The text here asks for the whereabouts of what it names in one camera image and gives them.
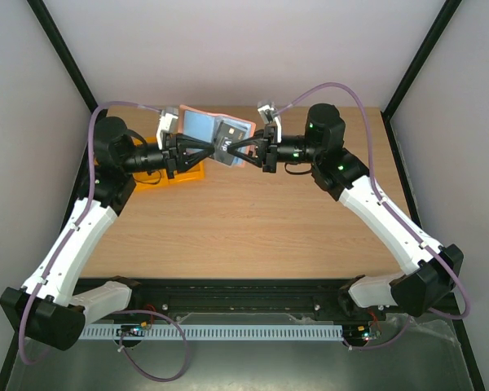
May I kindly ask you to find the black frame post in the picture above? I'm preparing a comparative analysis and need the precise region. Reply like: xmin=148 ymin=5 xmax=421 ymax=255
xmin=381 ymin=0 xmax=464 ymax=119
xmin=27 ymin=0 xmax=99 ymax=113

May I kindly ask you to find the left black frame post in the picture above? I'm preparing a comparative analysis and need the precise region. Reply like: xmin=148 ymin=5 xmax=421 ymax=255
xmin=27 ymin=0 xmax=99 ymax=113

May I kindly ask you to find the right black frame post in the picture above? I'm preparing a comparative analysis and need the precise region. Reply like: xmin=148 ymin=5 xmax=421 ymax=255
xmin=381 ymin=0 xmax=464 ymax=119

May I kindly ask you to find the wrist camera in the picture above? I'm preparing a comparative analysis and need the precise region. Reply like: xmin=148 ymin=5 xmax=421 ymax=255
xmin=156 ymin=107 xmax=179 ymax=150
xmin=257 ymin=100 xmax=282 ymax=143

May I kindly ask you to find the white slotted cable duct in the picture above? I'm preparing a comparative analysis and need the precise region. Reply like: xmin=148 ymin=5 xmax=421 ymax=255
xmin=80 ymin=324 xmax=343 ymax=341

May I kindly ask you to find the tan leather card holder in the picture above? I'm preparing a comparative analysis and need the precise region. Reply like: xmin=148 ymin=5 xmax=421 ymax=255
xmin=178 ymin=105 xmax=256 ymax=167

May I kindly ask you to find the right yellow bin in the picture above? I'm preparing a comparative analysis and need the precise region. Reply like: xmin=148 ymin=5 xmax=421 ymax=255
xmin=164 ymin=161 xmax=205 ymax=185

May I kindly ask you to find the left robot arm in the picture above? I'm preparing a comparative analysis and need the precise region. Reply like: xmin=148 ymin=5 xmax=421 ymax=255
xmin=0 ymin=116 xmax=214 ymax=350

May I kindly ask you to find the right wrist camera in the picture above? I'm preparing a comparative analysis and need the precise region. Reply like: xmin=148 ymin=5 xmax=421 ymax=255
xmin=257 ymin=100 xmax=282 ymax=143

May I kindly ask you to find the yellow bin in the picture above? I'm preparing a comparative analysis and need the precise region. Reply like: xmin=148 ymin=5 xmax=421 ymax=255
xmin=132 ymin=136 xmax=170 ymax=191
xmin=164 ymin=161 xmax=205 ymax=185

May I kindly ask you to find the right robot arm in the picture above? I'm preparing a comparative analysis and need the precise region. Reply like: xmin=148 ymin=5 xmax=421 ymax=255
xmin=227 ymin=103 xmax=464 ymax=319

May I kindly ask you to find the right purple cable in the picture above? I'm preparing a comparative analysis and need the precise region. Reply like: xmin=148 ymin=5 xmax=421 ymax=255
xmin=275 ymin=81 xmax=472 ymax=353

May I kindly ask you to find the black vip credit card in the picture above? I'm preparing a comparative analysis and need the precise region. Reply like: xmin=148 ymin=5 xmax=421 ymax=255
xmin=212 ymin=121 xmax=246 ymax=166

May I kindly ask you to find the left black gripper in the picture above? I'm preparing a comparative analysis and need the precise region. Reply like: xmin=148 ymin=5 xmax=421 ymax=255
xmin=122 ymin=134 xmax=215 ymax=181

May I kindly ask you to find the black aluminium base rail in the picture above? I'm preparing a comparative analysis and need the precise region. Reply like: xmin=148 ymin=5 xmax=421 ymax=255
xmin=22 ymin=278 xmax=461 ymax=323

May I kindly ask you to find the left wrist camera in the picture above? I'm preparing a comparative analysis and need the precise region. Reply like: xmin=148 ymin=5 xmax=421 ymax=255
xmin=156 ymin=107 xmax=179 ymax=150

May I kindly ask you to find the middle yellow bin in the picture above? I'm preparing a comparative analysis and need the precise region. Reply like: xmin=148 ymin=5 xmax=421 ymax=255
xmin=132 ymin=136 xmax=170 ymax=191

